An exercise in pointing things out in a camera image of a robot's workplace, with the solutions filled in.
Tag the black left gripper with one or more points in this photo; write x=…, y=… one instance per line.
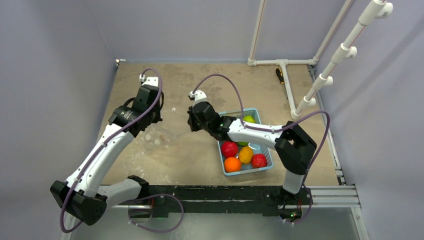
x=157, y=117

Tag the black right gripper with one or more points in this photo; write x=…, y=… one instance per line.
x=192, y=120

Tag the red apple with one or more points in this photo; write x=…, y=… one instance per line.
x=229, y=149

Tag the clear polka dot zip bag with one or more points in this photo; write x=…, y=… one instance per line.
x=165, y=132

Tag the orange fruit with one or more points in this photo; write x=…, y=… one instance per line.
x=232, y=164

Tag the green fruit with black stripe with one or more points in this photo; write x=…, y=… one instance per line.
x=243, y=144

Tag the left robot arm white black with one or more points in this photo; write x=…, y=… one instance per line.
x=81, y=195

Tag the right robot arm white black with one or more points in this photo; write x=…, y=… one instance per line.
x=293, y=145

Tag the green pear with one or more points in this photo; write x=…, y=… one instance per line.
x=249, y=119

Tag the light blue plastic basket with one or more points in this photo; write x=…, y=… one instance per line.
x=247, y=168

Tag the yellow-orange potato-like fruit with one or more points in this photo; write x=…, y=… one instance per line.
x=245, y=155

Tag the red textured strawberry fruit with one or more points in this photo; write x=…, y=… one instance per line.
x=259, y=161

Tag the yellow black screwdriver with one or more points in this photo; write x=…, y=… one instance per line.
x=280, y=76

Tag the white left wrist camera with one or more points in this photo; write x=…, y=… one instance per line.
x=149, y=80

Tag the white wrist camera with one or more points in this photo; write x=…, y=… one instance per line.
x=149, y=80
x=197, y=96

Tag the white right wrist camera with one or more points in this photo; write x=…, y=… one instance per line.
x=197, y=96

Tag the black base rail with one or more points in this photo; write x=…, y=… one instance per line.
x=265, y=200

